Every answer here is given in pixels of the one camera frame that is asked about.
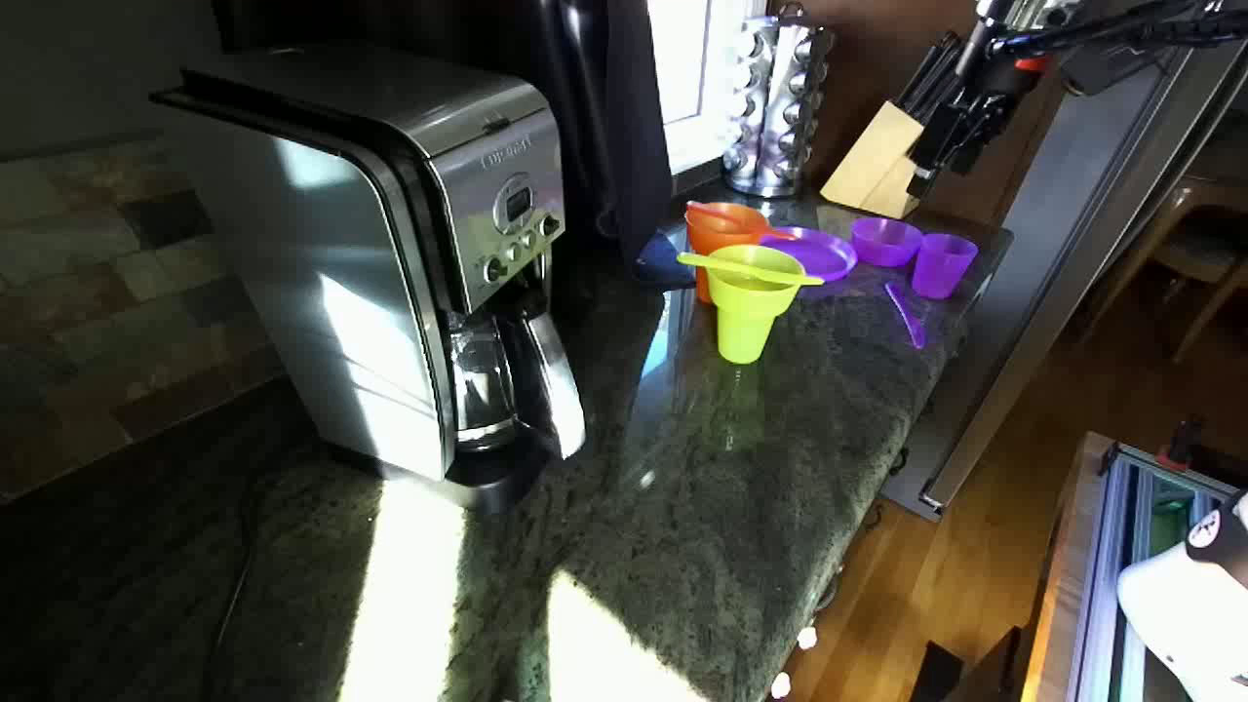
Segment yellow-green plastic cup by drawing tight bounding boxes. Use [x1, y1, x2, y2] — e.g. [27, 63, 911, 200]
[674, 241, 828, 367]

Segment black floor object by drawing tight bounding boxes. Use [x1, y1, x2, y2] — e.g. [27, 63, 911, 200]
[909, 625, 1030, 702]

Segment black handled knives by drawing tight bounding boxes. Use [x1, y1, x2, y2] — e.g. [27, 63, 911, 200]
[897, 33, 984, 178]

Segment wooden chair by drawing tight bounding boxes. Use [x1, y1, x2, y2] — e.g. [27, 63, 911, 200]
[1103, 171, 1248, 367]

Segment purple plastic plate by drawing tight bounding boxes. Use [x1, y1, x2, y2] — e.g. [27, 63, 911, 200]
[757, 220, 861, 287]

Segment orange plastic cup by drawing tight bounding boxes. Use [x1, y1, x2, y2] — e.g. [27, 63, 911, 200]
[683, 193, 771, 309]

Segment silver drip coffee maker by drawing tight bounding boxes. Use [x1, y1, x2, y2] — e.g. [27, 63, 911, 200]
[148, 33, 593, 501]

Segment glass coffee carafe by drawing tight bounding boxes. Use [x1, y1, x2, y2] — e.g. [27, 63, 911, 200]
[443, 298, 593, 462]

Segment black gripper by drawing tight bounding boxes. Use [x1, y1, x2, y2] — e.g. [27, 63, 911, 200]
[958, 0, 1084, 176]

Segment wooden knife block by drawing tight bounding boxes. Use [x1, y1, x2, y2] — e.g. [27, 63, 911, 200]
[817, 96, 930, 220]

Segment yellow-green plastic utensil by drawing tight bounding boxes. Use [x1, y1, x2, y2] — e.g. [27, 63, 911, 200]
[674, 249, 828, 287]

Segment purple plastic knife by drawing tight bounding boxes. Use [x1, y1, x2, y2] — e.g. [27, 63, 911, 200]
[880, 278, 935, 353]

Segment blue plastic plate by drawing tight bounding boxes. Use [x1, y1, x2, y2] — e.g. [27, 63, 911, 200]
[631, 227, 697, 287]

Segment purple plastic cup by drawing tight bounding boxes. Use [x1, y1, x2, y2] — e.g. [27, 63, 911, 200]
[909, 231, 984, 304]

